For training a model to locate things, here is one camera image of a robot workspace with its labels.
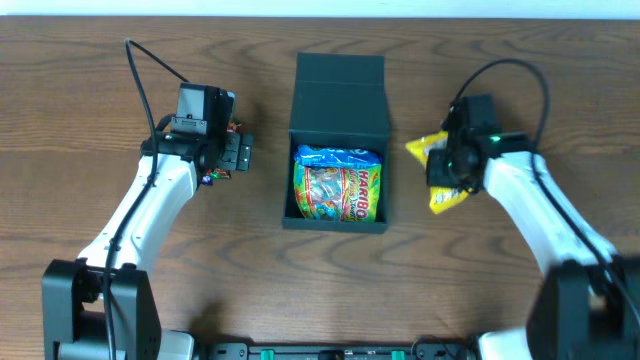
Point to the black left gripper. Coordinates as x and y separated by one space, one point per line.
240 151

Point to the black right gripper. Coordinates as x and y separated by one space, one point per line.
435 170

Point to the red green KitKat bar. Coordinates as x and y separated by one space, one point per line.
219 173

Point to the yellow pistachio snack bag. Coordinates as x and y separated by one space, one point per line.
431 152

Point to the purple Dairy Milk bar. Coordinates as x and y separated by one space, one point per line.
207 180

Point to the blue Oreo cookie pack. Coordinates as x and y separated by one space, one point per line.
311 156

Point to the colourful Haribo gummy bag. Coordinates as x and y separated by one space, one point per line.
337 194

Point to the dark green gift box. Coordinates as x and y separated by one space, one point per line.
339 101

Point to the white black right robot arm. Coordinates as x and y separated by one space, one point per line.
588 305

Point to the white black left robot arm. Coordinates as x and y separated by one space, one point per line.
101 305

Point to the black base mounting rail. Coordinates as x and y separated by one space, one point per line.
421 350

